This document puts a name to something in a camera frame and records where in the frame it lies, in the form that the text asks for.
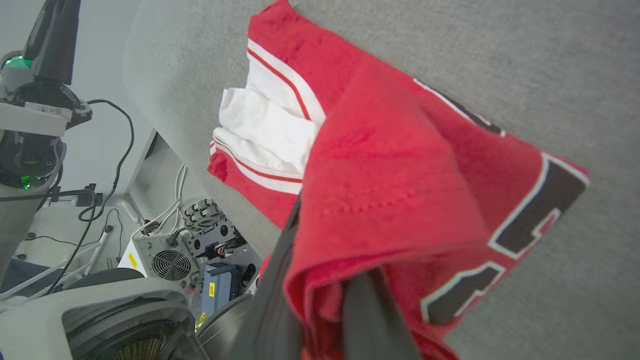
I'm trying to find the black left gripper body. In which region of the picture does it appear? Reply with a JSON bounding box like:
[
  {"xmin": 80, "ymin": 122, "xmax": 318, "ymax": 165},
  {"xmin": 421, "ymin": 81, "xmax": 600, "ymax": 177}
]
[{"xmin": 0, "ymin": 52, "xmax": 94, "ymax": 127}]

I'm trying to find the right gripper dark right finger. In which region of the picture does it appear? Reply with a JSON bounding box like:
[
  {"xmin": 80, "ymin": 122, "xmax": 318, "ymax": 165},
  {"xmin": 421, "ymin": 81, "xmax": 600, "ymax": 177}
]
[{"xmin": 341, "ymin": 269, "xmax": 424, "ymax": 360}]

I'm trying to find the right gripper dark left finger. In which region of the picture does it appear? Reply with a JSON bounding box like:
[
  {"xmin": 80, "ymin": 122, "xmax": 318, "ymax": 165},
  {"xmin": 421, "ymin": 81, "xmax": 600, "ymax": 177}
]
[{"xmin": 227, "ymin": 194, "xmax": 306, "ymax": 360}]

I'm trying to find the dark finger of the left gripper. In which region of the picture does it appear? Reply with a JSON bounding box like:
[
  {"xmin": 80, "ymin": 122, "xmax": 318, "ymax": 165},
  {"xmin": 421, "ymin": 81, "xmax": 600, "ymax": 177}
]
[
  {"xmin": 33, "ymin": 0, "xmax": 82, "ymax": 86},
  {"xmin": 22, "ymin": 0, "xmax": 56, "ymax": 64}
]

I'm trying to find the red white basketball jersey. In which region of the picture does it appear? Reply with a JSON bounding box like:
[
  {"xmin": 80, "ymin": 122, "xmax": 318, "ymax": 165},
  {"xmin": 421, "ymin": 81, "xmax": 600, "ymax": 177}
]
[{"xmin": 207, "ymin": 0, "xmax": 592, "ymax": 360}]

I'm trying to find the dark glossy robot column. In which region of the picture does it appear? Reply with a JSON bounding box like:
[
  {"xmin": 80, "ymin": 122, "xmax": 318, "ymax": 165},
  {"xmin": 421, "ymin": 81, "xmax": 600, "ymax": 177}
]
[{"xmin": 195, "ymin": 292, "xmax": 261, "ymax": 360}]

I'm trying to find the blue box with yellow label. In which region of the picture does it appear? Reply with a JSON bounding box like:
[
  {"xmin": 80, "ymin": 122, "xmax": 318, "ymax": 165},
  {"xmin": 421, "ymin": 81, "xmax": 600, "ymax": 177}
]
[{"xmin": 199, "ymin": 263, "xmax": 243, "ymax": 318}]

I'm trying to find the black machined metal assembly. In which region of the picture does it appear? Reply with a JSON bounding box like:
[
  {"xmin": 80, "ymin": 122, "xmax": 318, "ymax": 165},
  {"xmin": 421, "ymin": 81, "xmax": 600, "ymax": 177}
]
[{"xmin": 181, "ymin": 198, "xmax": 248, "ymax": 261}]

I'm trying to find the silver box with fan grille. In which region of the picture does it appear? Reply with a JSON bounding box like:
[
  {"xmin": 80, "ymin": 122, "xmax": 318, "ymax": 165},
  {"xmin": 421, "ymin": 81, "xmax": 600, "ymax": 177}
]
[{"xmin": 117, "ymin": 232, "xmax": 202, "ymax": 282}]

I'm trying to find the white plastic conduit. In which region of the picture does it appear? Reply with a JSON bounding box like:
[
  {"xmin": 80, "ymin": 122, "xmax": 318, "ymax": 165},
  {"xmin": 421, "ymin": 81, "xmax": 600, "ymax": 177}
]
[{"xmin": 82, "ymin": 225, "xmax": 113, "ymax": 276}]

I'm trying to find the dark blue floor mat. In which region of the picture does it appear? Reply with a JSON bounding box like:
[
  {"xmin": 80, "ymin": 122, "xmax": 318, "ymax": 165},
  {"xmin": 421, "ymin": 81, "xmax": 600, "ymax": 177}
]
[{"xmin": 0, "ymin": 257, "xmax": 51, "ymax": 296}]

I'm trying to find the grey white robot body shell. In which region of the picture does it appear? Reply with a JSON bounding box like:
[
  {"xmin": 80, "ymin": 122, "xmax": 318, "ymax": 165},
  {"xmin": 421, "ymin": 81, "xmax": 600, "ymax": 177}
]
[{"xmin": 0, "ymin": 277, "xmax": 211, "ymax": 360}]

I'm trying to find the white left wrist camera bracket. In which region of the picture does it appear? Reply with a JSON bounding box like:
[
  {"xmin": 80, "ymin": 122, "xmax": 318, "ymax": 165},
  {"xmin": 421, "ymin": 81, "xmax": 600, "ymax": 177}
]
[{"xmin": 0, "ymin": 101, "xmax": 71, "ymax": 139}]

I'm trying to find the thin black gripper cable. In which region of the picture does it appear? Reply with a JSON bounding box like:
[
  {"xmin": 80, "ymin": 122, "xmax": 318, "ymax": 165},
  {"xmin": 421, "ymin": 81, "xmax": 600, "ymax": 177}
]
[{"xmin": 77, "ymin": 98, "xmax": 136, "ymax": 223}]

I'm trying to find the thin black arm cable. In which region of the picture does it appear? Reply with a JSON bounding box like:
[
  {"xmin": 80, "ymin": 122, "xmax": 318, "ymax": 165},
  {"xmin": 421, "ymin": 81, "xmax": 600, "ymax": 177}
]
[{"xmin": 0, "ymin": 189, "xmax": 97, "ymax": 203}]

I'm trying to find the white sofa frame panel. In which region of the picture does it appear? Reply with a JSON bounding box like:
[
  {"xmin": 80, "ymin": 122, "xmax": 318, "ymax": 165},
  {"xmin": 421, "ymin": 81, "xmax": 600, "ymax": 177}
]
[{"xmin": 125, "ymin": 129, "xmax": 211, "ymax": 211}]

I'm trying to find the white cable bundle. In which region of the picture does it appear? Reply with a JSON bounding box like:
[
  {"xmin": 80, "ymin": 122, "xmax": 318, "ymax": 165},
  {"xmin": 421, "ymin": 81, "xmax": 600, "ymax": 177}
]
[{"xmin": 129, "ymin": 164, "xmax": 189, "ymax": 238}]

